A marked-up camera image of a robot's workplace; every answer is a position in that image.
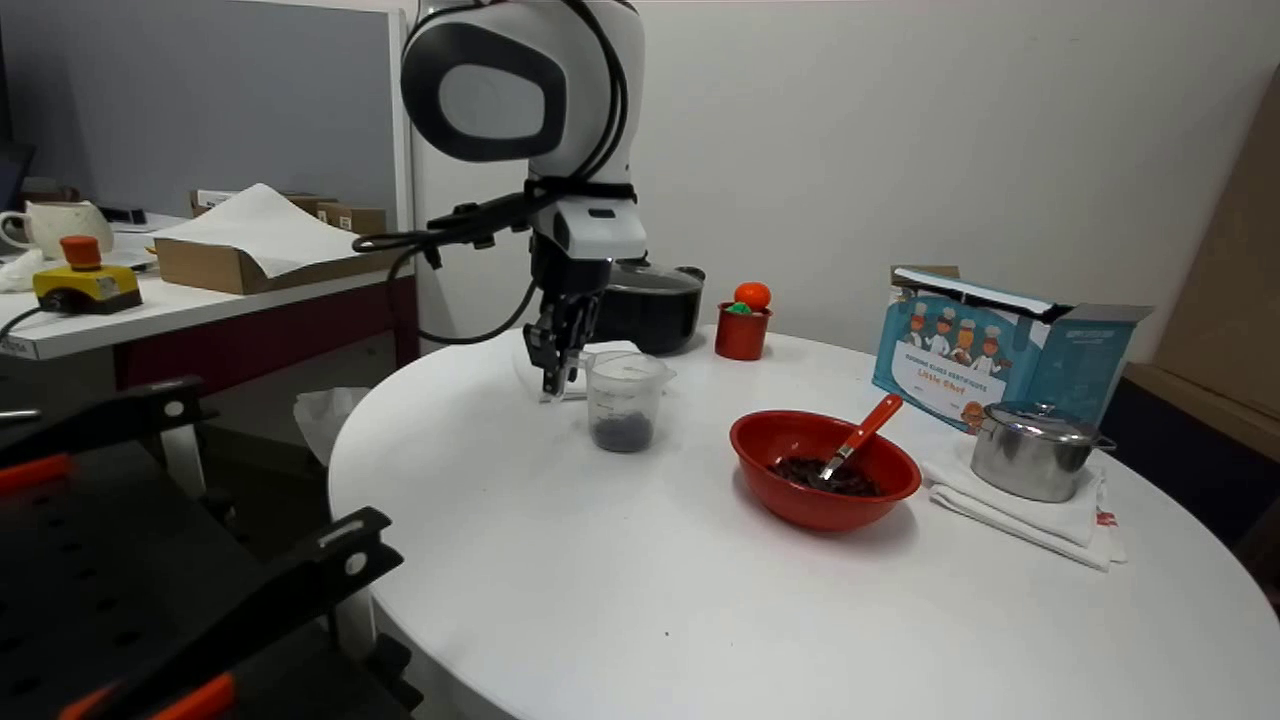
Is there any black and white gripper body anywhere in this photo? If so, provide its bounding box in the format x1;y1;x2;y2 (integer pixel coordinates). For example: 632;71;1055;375
529;198;651;321

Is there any clear plastic cup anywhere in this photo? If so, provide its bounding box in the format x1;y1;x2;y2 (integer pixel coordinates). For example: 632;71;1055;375
580;348;668;456

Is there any small red cup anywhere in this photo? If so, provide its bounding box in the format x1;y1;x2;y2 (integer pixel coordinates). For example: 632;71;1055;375
713;301;778;364

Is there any red plastic bowl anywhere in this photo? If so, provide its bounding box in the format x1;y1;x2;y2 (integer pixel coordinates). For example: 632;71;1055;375
723;409;926;535

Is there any black cooking pot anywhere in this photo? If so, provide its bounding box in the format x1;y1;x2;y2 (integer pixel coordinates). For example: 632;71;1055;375
594;261;707;359

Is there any white plastic bag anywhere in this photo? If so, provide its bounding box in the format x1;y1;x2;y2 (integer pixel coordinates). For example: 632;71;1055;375
287;386;374;467

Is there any orange plastic spoon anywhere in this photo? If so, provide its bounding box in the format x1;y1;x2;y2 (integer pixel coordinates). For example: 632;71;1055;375
811;388;909;490

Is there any white paper sheet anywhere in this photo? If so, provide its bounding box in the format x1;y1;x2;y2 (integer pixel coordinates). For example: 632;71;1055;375
154;182;368;283

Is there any flat cardboard box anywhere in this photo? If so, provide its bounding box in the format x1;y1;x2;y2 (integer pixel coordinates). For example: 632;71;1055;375
149;186;392;301

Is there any white side desk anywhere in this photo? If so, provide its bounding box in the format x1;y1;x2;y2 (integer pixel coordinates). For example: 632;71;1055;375
0;214;423;391

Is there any blue picture box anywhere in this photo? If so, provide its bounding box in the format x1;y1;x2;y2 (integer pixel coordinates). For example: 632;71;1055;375
871;261;1153;435

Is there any grey partition panel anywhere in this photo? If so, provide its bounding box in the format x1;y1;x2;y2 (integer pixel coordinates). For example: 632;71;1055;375
0;0;412;231

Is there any black metal stand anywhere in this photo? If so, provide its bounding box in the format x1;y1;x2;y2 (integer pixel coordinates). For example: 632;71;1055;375
0;375;409;720

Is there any yellow emergency stop button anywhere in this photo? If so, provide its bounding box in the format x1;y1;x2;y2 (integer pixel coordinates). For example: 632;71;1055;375
28;231;146;321

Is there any small steel pot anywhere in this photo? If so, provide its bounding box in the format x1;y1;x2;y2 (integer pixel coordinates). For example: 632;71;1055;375
967;402;1121;507

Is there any white paper napkin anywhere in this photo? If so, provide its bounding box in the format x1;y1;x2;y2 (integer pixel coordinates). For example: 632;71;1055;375
926;435;1129;575

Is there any white mug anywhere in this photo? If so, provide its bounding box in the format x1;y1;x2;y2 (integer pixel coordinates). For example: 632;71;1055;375
0;198;120;266

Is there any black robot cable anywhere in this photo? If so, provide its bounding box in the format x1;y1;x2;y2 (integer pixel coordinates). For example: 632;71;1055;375
382;0;632;354

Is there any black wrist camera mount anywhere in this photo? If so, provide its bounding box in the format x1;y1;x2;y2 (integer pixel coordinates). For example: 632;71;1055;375
354;178;638;261

